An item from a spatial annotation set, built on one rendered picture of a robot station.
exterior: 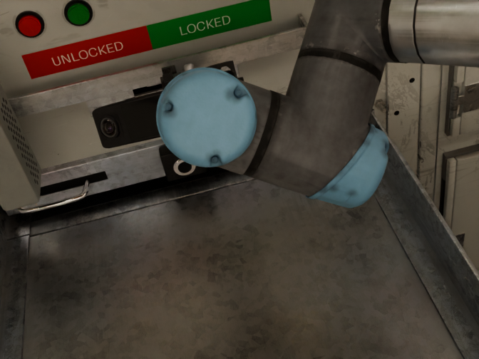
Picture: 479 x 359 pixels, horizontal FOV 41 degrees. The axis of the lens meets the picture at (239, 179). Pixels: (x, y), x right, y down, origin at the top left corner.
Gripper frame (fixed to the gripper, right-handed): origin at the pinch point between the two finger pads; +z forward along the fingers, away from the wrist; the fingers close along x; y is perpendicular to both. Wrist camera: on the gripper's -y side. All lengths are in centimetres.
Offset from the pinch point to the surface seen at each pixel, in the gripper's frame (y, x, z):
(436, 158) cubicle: 37.2, -19.1, 12.2
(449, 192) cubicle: 38.7, -25.3, 13.2
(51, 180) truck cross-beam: -19.9, -7.2, 9.5
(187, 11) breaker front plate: 4.3, 10.6, 0.3
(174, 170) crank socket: -2.6, -10.0, 8.3
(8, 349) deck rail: -27.1, -23.8, -7.3
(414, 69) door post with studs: 32.9, -3.8, 3.2
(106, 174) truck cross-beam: -12.3, -8.4, 10.1
